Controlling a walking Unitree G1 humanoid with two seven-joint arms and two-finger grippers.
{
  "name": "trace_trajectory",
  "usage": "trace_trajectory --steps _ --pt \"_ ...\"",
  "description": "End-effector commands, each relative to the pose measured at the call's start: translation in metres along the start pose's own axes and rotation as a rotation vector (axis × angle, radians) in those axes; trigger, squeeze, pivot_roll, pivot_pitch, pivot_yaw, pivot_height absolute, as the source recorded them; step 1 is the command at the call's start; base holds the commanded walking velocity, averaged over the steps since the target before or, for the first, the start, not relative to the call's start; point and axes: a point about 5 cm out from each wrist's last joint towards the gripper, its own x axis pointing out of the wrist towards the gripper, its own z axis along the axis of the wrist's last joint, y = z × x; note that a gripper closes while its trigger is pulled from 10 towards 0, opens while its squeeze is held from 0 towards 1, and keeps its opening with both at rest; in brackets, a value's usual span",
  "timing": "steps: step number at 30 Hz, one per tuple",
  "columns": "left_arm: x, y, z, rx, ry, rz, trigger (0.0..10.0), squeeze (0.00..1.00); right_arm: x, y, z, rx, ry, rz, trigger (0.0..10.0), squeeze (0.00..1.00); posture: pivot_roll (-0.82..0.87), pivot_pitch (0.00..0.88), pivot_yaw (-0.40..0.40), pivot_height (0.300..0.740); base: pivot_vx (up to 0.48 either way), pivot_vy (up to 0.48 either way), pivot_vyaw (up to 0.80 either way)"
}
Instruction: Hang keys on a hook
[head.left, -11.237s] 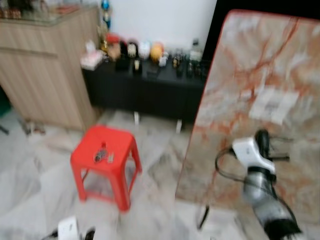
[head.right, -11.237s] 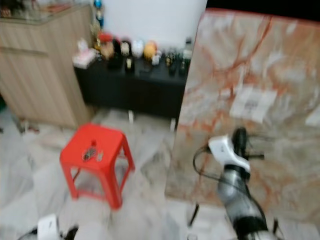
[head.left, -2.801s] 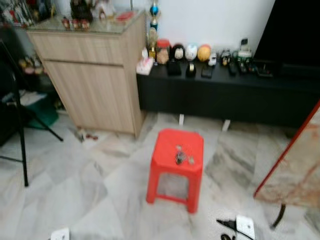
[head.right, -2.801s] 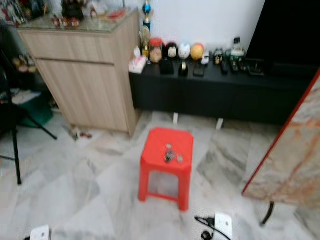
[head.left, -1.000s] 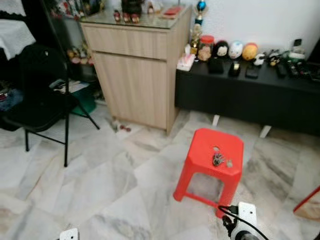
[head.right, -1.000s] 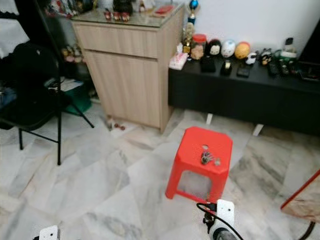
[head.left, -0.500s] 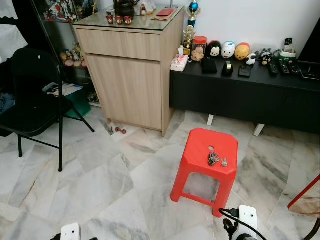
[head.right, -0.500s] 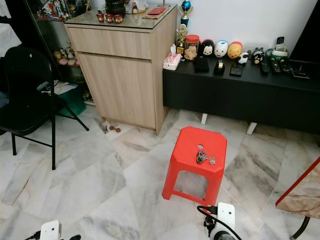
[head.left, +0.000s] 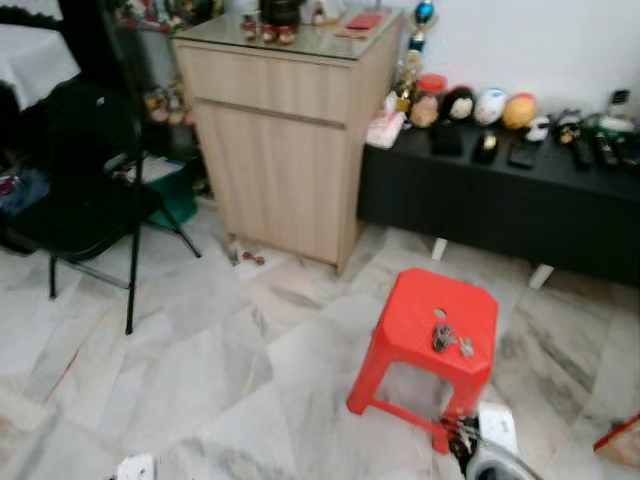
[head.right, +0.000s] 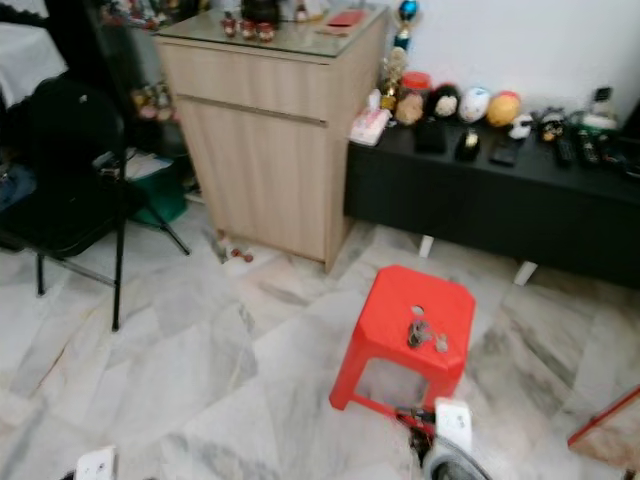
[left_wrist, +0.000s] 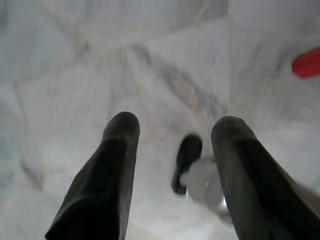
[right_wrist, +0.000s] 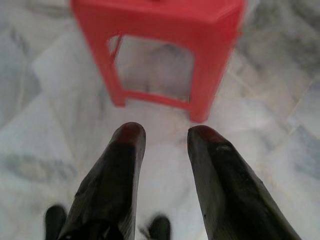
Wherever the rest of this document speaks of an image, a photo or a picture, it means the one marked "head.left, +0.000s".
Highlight bunch of keys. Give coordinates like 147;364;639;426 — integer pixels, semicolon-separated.
429;320;477;360

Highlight red plastic stool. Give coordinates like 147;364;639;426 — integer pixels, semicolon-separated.
345;266;500;457

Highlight cardboard box red edge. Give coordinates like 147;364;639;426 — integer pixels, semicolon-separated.
591;412;640;472

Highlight black low console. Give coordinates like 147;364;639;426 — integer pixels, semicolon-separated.
356;118;640;291

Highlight black phone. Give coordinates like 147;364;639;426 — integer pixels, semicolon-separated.
507;137;540;170

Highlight black tape dispenser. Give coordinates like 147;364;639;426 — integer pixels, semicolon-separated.
471;129;500;165

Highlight black wallet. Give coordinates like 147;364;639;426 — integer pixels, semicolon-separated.
429;121;465;157

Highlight black remote control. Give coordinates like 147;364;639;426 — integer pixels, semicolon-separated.
594;134;622;167
569;137;594;170

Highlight small white cow figurine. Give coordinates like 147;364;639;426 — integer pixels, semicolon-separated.
524;114;552;144

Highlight pink white tissue pack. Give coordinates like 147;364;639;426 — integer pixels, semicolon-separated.
364;109;407;150

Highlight small black figurine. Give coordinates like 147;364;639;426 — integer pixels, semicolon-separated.
554;107;587;143

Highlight yellow round figurine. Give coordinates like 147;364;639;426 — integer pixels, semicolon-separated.
502;91;540;131

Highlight black white round figurine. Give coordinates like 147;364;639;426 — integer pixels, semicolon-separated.
440;85;477;127

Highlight glass jar red lid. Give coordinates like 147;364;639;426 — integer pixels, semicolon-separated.
409;73;449;129

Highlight light wooden cabinet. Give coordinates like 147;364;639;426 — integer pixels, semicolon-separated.
171;9;407;274

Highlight green box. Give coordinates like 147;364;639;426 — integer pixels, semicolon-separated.
597;88;640;137

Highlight green bag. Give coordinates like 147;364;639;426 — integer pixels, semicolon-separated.
148;165;200;230

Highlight gold trophy blue ball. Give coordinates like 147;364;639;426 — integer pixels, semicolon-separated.
394;0;439;114

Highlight white papers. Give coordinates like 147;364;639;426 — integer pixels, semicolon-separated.
108;153;187;187

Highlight flat red packet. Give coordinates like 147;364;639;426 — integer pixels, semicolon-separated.
339;9;387;40

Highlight pink soft toys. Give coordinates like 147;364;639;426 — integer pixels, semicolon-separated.
144;86;197;128

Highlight black folding chair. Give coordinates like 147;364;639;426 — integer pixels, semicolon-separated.
0;78;202;337

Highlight black pot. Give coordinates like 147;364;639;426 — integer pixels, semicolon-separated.
257;0;304;30

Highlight blue jeans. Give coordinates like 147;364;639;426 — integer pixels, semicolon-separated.
0;168;51;217

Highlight table with white cloth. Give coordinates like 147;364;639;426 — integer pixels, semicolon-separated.
0;20;82;112

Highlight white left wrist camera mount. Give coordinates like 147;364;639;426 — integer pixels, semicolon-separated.
114;454;157;480

